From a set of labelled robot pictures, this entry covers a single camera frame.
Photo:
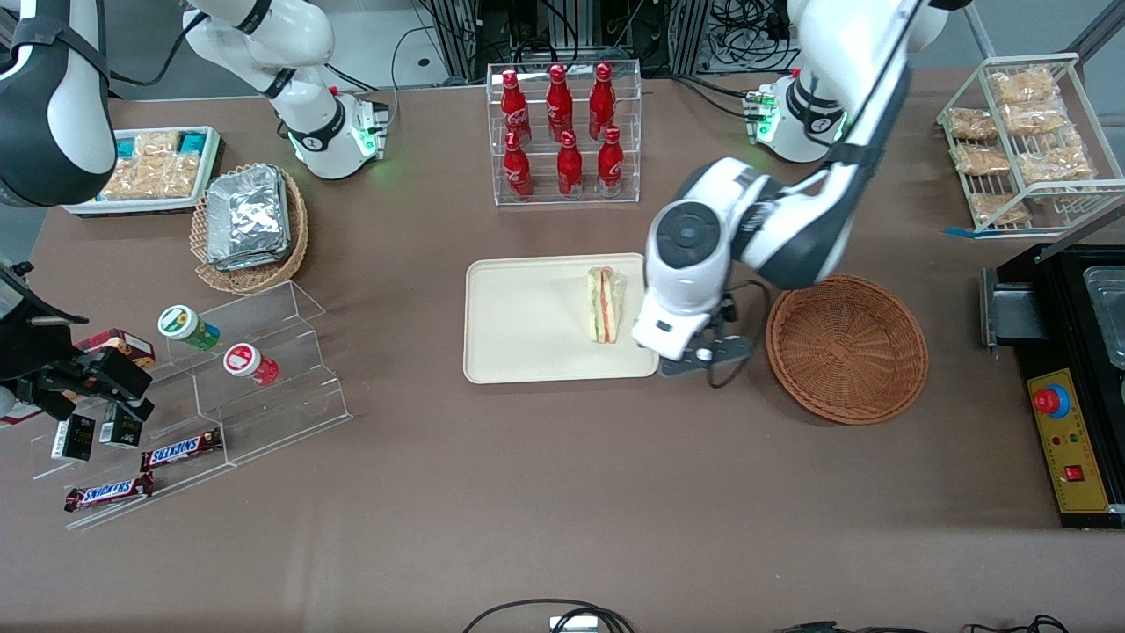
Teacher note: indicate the red cola bottle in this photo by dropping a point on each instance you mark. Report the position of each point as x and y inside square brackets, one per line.
[569, 167]
[559, 104]
[515, 107]
[517, 169]
[610, 162]
[602, 101]

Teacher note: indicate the clear acrylic bottle rack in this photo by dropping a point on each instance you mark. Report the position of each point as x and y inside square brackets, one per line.
[633, 132]

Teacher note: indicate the red snack cup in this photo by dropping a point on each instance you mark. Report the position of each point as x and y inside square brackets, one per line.
[248, 363]

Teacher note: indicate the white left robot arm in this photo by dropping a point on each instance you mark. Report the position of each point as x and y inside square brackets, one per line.
[694, 264]

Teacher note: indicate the green snack cup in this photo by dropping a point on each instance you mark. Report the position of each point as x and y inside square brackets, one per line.
[186, 325]

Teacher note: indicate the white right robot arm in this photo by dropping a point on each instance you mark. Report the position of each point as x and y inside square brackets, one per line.
[53, 105]

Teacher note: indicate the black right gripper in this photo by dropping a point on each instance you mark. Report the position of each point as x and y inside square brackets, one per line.
[33, 350]

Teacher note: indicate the black machine base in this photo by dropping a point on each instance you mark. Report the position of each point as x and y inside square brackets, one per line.
[1055, 316]

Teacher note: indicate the triangular sandwich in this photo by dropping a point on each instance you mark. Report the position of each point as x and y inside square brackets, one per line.
[605, 303]

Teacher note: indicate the clear cracker snack bag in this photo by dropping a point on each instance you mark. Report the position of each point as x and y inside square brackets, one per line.
[127, 180]
[174, 174]

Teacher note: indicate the blue tape strip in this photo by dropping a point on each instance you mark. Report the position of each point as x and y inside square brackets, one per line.
[960, 232]

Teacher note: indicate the clear acrylic stepped stand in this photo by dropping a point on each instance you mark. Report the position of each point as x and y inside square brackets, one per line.
[290, 413]

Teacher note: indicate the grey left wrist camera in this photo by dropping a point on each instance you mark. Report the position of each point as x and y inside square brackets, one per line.
[685, 363]

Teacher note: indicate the teal snack packet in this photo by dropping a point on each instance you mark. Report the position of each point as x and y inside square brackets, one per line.
[192, 141]
[127, 148]

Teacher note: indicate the brown Snickers bar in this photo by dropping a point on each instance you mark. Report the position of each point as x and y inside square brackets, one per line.
[107, 493]
[180, 450]

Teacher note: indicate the white snack tray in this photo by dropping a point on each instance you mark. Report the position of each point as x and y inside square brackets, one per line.
[79, 207]

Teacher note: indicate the yellow control panel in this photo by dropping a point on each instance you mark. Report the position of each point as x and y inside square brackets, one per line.
[1077, 440]

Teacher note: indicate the steel pan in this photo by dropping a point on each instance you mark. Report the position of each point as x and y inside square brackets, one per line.
[1107, 308]

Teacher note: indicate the bagged fried snack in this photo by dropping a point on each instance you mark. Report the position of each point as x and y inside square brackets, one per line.
[971, 124]
[1022, 85]
[997, 209]
[983, 160]
[1055, 163]
[1033, 117]

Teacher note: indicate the red emergency stop button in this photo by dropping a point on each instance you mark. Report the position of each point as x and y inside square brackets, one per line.
[1048, 402]

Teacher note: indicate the small black box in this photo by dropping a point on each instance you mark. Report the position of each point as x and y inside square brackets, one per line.
[73, 438]
[120, 434]

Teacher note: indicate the red brown chocolate box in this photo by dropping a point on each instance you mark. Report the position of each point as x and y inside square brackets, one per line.
[123, 343]

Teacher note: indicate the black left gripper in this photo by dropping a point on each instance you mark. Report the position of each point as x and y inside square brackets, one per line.
[729, 313]

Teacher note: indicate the small grey device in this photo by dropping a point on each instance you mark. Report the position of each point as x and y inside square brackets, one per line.
[573, 625]

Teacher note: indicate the beige rectangular tray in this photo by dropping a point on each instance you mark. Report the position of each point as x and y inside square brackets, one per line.
[527, 321]

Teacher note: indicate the light wicker basket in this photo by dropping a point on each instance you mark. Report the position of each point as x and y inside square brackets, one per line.
[250, 280]

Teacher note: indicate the round brown wicker basket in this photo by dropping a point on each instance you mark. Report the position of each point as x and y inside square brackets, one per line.
[848, 352]

